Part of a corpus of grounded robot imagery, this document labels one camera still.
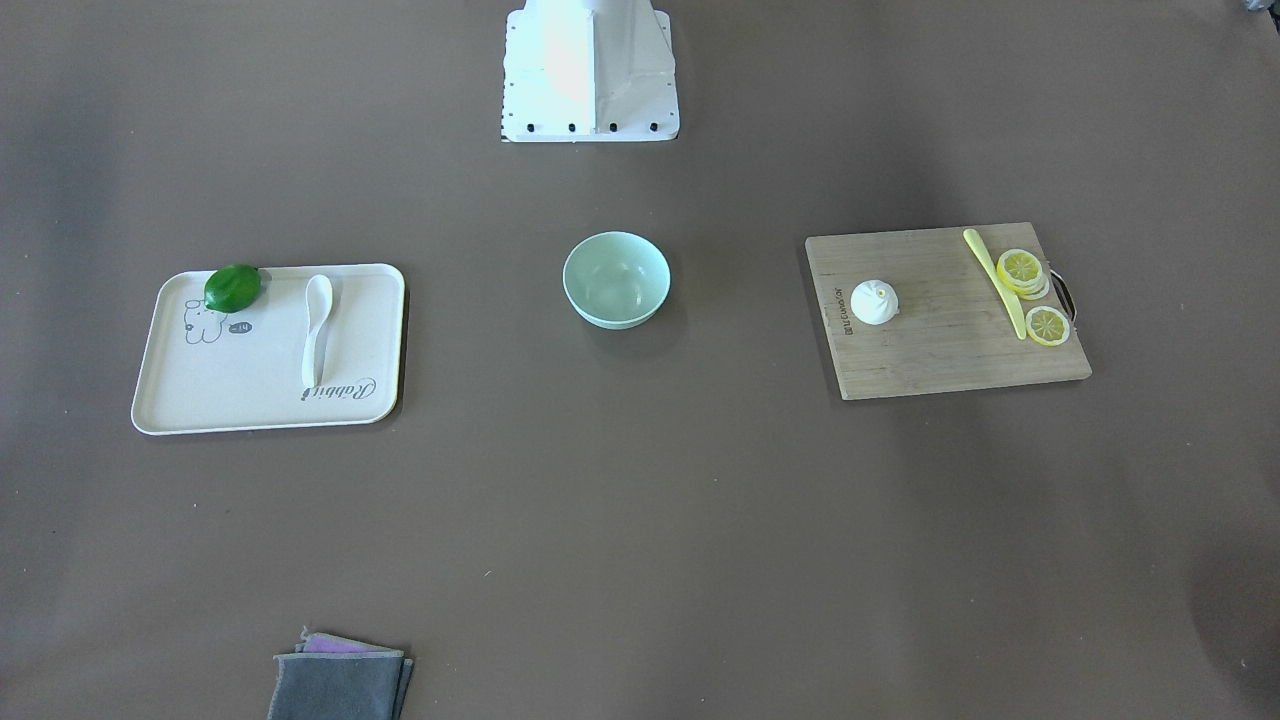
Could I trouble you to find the white ceramic spoon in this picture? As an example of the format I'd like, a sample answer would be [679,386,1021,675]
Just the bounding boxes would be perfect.
[300,274,335,389]

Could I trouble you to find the mint green bowl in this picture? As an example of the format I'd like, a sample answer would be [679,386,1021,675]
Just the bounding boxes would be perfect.
[562,231,672,331]

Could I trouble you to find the wooden cutting board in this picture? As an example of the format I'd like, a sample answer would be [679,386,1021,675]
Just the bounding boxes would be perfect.
[805,227,1092,400]

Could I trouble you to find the yellow plastic knife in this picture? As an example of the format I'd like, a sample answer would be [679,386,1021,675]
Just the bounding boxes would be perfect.
[963,228,1028,340]

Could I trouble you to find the middle stacked lemon slice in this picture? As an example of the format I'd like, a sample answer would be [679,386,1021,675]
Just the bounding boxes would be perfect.
[1009,269,1050,301]

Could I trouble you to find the stacked lemon slice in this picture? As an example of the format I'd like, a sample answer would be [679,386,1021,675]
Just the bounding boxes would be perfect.
[996,249,1043,291]
[1018,275,1050,302]
[1009,269,1050,301]

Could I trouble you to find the top stacked lemon slice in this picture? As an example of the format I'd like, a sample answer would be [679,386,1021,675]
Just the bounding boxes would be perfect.
[996,249,1043,291]

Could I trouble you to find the bottom stacked lemon slice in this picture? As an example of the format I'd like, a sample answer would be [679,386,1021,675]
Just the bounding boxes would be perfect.
[1018,275,1050,302]

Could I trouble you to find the single lemon slice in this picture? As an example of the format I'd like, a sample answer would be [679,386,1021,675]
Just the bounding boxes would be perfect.
[1025,305,1073,347]

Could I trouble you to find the green lime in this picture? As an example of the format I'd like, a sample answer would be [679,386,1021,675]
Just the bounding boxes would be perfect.
[204,264,262,314]

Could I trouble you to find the cream rabbit tray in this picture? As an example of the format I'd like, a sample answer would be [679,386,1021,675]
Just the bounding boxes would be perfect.
[131,263,406,436]

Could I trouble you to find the grey folded cloth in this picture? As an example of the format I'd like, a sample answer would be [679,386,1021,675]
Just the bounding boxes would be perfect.
[268,628,415,719]

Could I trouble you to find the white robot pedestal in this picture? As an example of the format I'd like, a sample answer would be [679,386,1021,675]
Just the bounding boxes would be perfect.
[500,1,681,143]

